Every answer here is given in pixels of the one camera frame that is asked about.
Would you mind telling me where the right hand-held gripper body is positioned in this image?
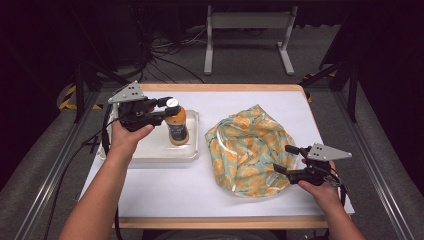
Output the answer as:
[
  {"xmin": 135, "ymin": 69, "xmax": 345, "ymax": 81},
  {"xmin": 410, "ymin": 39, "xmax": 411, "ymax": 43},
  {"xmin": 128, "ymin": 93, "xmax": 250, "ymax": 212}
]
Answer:
[{"xmin": 286, "ymin": 143, "xmax": 353, "ymax": 187}]

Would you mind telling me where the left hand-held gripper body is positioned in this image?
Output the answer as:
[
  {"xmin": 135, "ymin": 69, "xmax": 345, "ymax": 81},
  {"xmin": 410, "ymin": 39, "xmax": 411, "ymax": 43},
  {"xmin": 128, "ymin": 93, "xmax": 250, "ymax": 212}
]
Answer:
[{"xmin": 107, "ymin": 80, "xmax": 166, "ymax": 133}]

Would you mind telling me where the orange juice bottle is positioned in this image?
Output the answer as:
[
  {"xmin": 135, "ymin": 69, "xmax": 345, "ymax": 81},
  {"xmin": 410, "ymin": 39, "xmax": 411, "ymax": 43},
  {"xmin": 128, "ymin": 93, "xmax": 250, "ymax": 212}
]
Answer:
[{"xmin": 164, "ymin": 97, "xmax": 190, "ymax": 147}]

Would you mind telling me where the white plastic tray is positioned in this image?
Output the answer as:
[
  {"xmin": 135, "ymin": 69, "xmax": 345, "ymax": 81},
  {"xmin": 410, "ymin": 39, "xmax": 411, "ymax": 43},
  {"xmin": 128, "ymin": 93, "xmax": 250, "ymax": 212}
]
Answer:
[{"xmin": 97, "ymin": 109, "xmax": 201, "ymax": 164}]

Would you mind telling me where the lemon print cloth bag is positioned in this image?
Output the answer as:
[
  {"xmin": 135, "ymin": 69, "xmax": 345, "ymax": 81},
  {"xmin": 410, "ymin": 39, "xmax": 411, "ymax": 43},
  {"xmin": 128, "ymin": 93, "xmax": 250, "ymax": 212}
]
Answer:
[{"xmin": 204, "ymin": 104, "xmax": 301, "ymax": 198}]

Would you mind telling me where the person's left hand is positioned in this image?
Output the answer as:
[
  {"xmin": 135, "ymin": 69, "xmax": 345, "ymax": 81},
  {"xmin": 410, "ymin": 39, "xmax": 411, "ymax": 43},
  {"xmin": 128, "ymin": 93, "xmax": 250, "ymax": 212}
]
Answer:
[{"xmin": 109, "ymin": 118, "xmax": 155, "ymax": 158}]

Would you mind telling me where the person's right hand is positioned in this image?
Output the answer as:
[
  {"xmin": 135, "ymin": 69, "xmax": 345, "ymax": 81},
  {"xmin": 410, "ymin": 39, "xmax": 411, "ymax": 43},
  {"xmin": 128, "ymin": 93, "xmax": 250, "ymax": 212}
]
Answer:
[{"xmin": 297, "ymin": 159, "xmax": 345, "ymax": 210}]

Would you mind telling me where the wooden table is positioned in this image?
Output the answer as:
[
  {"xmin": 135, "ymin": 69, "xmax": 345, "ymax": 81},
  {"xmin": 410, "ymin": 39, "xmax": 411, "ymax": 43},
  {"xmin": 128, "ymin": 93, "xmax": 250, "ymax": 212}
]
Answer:
[{"xmin": 79, "ymin": 83, "xmax": 357, "ymax": 231}]

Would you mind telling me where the black tripod stand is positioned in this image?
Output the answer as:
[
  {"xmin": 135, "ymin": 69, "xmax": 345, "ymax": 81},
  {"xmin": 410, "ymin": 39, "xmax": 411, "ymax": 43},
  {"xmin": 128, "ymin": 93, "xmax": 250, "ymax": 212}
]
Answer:
[
  {"xmin": 72, "ymin": 59, "xmax": 132, "ymax": 124},
  {"xmin": 299, "ymin": 59, "xmax": 362, "ymax": 123}
]

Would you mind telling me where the yellow black hazard tape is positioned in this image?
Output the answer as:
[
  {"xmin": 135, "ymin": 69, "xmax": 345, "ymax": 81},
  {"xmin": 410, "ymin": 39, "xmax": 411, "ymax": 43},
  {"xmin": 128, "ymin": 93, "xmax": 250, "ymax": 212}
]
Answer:
[{"xmin": 58, "ymin": 84, "xmax": 103, "ymax": 111}]

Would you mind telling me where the white paper table sheet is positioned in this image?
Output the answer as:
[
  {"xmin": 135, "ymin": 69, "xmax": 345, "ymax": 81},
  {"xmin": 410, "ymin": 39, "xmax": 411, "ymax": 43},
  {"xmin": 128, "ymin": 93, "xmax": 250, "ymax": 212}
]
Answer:
[{"xmin": 79, "ymin": 90, "xmax": 356, "ymax": 219}]

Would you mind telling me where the white metal stand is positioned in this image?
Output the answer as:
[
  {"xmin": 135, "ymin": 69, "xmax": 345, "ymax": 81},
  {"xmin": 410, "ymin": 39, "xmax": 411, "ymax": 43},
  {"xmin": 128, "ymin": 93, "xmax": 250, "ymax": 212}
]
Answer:
[{"xmin": 203, "ymin": 4, "xmax": 299, "ymax": 76}]

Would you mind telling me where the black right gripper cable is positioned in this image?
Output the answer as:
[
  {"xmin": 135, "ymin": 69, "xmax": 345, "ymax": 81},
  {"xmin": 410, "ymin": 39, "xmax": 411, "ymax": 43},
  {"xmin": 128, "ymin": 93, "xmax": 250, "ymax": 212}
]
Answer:
[{"xmin": 324, "ymin": 173, "xmax": 350, "ymax": 240}]

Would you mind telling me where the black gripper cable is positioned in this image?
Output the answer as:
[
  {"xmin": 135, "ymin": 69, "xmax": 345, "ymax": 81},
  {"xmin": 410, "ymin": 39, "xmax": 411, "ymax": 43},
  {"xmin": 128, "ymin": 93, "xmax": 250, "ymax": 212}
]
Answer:
[
  {"xmin": 42, "ymin": 106, "xmax": 123, "ymax": 240},
  {"xmin": 324, "ymin": 173, "xmax": 350, "ymax": 240}
]

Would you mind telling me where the bundle of floor cables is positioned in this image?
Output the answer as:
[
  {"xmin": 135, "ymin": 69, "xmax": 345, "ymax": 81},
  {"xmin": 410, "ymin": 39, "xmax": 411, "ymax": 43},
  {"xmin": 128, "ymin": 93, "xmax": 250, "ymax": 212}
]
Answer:
[{"xmin": 131, "ymin": 23, "xmax": 207, "ymax": 85}]

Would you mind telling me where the aluminium frame rail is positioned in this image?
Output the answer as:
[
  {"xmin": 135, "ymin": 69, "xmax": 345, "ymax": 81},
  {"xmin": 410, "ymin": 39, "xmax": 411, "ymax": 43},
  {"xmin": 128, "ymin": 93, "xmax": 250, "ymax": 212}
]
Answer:
[
  {"xmin": 13, "ymin": 89, "xmax": 101, "ymax": 240},
  {"xmin": 333, "ymin": 89, "xmax": 416, "ymax": 240}
]

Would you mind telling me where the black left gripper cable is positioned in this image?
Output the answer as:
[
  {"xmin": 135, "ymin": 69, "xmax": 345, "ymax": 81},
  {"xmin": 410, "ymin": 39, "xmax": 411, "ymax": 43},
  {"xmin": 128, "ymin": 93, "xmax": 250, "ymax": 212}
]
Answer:
[{"xmin": 42, "ymin": 106, "xmax": 123, "ymax": 240}]

